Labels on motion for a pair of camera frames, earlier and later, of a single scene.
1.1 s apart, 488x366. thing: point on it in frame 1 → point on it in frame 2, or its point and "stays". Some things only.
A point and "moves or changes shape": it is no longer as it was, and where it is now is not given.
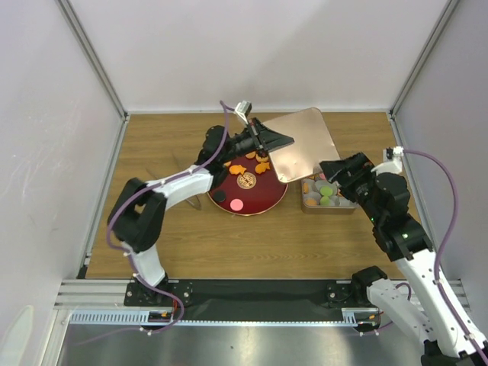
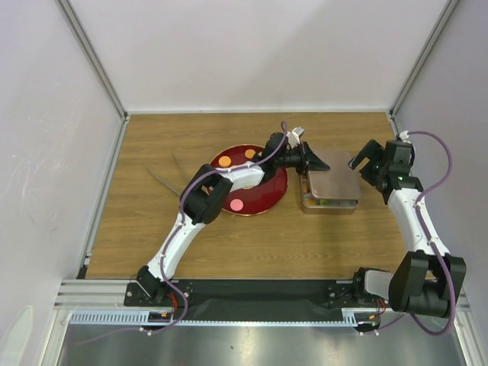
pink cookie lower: x=236 y=204 stays
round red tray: x=247 y=192 stays
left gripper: x=267 y=140 → x=309 y=161
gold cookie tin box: x=319 y=196 stays
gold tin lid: x=313 y=144 moves or changes shape
